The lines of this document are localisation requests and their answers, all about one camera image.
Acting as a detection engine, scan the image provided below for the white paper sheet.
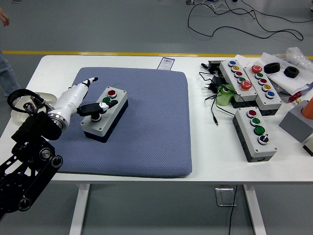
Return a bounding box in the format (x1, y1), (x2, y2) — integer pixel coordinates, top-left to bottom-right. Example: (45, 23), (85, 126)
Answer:
(234, 54), (264, 67)

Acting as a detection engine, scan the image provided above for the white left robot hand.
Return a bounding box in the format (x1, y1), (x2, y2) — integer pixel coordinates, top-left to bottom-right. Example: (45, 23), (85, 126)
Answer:
(52, 76), (118, 119)

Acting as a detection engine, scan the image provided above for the black floor cable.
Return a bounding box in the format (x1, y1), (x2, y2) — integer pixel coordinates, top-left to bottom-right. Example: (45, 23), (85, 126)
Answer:
(187, 2), (304, 41)
(241, 0), (313, 24)

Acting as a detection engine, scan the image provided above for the orange cone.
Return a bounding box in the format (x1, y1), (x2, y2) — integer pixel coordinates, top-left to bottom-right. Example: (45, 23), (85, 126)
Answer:
(301, 96), (313, 120)

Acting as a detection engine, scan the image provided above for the blue-grey textured mat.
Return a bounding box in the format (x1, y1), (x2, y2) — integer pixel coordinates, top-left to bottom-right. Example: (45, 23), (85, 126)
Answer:
(48, 67), (193, 179)

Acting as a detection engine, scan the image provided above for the purple-edged label card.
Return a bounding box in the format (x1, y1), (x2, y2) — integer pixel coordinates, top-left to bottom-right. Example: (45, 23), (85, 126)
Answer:
(157, 57), (176, 71)

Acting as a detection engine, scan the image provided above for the white shallow dish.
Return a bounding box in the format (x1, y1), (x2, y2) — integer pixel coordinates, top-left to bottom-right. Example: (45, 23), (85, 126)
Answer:
(12, 92), (58, 123)

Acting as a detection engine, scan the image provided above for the grey five-button control box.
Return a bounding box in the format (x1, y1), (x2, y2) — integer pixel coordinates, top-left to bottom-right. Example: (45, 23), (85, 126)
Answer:
(219, 59), (258, 109)
(244, 64), (283, 117)

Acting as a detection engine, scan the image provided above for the person's leg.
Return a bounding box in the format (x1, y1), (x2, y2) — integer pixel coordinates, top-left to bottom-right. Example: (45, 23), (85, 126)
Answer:
(0, 51), (22, 97)

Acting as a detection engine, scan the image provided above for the grey block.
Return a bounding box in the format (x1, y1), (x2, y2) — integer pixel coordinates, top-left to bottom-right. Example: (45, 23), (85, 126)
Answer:
(278, 100), (313, 144)

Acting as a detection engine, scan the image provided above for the white box with black base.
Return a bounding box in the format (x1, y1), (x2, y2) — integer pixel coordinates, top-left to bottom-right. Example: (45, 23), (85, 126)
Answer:
(302, 133), (313, 157)

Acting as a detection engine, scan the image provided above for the black cable under table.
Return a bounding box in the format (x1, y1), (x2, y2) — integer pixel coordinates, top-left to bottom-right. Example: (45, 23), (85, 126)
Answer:
(227, 184), (239, 235)

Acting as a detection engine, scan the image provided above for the loose red mushroom button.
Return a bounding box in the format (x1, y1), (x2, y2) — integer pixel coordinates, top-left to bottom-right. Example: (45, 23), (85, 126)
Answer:
(288, 92), (304, 105)

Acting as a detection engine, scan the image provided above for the yellow floor tape line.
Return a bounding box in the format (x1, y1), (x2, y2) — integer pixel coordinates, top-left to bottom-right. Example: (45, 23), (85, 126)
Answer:
(1, 50), (313, 59)

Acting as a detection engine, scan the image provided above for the white table leg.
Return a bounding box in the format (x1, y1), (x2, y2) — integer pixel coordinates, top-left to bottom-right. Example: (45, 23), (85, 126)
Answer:
(243, 184), (267, 235)
(69, 183), (90, 235)

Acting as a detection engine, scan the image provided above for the black foam ring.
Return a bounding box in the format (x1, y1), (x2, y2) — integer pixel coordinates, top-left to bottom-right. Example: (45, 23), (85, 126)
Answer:
(263, 62), (281, 74)
(283, 66), (300, 78)

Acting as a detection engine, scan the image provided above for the person's hand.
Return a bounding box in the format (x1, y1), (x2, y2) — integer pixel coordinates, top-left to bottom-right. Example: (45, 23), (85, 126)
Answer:
(0, 7), (10, 27)

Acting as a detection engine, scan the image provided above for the metal floor socket plate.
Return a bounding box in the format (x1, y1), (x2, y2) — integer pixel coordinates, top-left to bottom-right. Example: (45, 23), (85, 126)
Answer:
(215, 187), (237, 208)

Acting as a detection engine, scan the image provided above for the grey four-button control box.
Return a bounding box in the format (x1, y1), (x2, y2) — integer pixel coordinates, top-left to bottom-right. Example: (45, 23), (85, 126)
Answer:
(232, 107), (278, 164)
(80, 86), (129, 143)

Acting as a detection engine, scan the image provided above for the clear bubble wrap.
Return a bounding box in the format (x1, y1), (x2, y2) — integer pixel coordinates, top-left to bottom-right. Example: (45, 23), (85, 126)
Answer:
(285, 47), (313, 71)

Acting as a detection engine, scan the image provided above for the small black device box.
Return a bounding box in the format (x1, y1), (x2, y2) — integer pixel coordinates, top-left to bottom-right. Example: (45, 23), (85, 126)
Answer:
(207, 60), (224, 74)

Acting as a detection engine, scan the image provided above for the black power adapter with cable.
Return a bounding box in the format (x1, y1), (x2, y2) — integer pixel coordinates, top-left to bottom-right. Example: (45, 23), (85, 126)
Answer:
(198, 70), (245, 127)

